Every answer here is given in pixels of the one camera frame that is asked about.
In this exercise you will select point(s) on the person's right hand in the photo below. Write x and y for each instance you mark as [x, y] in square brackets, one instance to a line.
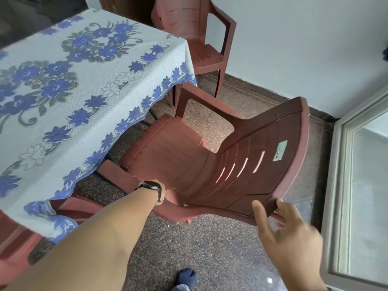
[294, 248]

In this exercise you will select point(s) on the person's left hand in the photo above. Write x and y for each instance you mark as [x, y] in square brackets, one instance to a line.
[162, 193]

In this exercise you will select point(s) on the person's right thumb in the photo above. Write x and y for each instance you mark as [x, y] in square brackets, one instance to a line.
[262, 218]

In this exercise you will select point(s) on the brown plastic chair green label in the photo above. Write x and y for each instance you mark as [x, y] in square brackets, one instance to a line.
[182, 154]

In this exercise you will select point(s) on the person's right forearm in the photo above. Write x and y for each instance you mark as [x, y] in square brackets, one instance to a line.
[313, 285]

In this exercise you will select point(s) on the person's left forearm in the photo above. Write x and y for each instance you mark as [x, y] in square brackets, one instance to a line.
[100, 239]

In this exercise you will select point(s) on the white framed glass door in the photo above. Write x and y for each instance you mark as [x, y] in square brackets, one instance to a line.
[357, 193]

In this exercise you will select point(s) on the blue sock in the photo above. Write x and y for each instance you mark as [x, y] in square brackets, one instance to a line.
[185, 280]

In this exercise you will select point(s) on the black wrist watch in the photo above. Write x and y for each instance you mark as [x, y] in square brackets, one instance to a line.
[150, 186]

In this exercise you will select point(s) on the black metal table leg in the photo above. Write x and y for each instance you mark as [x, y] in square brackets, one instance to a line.
[153, 115]

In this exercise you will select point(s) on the blue object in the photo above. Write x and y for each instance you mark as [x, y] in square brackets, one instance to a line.
[385, 54]

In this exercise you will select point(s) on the white blue floral tablecloth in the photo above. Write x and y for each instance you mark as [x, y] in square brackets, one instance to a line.
[91, 87]

